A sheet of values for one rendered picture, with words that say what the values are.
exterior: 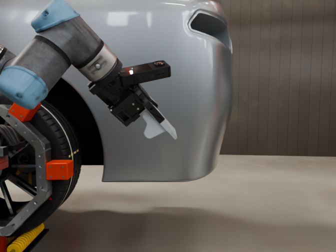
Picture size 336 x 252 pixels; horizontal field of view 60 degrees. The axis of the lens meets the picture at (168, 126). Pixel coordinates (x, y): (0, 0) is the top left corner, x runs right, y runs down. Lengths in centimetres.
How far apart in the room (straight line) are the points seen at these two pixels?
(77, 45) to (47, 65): 7
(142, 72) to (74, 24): 16
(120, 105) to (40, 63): 18
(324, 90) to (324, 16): 144
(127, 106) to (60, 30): 19
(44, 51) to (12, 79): 7
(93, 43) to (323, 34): 630
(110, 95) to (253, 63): 574
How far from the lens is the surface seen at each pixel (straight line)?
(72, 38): 56
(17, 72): 53
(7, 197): 151
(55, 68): 54
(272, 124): 634
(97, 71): 58
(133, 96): 62
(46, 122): 135
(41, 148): 128
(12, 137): 121
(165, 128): 63
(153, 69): 62
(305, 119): 652
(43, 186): 131
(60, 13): 56
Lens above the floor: 114
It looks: 5 degrees down
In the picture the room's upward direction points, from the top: straight up
